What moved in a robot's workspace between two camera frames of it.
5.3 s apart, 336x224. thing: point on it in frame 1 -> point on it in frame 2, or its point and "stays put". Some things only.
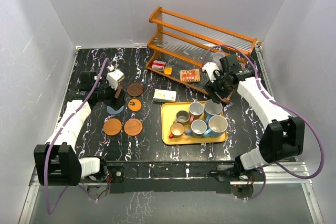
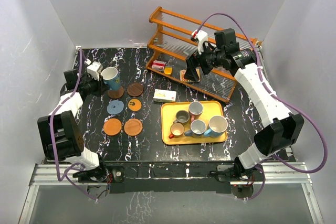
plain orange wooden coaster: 112,126 stays put
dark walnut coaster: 135,89 stays put
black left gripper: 115,103 -> 102,87
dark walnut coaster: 118,91 stays put
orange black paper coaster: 134,105 stays put
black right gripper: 211,88 -> 192,62
